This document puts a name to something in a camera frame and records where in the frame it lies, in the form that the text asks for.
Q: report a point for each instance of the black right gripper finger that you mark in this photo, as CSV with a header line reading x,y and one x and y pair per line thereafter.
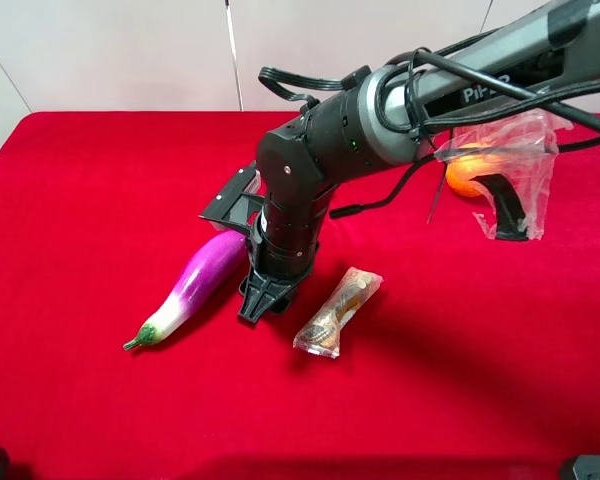
x,y
283,304

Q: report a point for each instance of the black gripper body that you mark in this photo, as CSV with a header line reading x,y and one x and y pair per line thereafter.
x,y
283,241

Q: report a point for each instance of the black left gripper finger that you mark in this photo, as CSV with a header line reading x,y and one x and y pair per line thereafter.
x,y
259,294

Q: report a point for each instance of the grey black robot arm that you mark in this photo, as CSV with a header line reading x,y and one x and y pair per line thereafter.
x,y
375,120

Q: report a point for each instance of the grey object bottom right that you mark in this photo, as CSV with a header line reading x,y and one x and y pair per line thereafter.
x,y
582,467

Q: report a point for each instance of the purple white eggplant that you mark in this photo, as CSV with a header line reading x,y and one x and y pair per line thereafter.
x,y
207,269

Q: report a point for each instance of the clear snack packet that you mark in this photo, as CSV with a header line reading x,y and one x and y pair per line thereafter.
x,y
321,335

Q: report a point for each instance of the orange fruit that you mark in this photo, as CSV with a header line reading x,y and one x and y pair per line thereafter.
x,y
463,167

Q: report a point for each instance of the red tablecloth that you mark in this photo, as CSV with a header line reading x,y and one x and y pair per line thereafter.
x,y
474,359

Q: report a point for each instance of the clear plastic wrap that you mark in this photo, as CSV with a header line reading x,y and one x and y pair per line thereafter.
x,y
528,146

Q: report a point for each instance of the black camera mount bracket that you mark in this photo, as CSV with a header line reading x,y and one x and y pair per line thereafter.
x,y
237,202

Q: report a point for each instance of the black handle under plastic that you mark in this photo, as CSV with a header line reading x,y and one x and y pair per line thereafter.
x,y
508,208

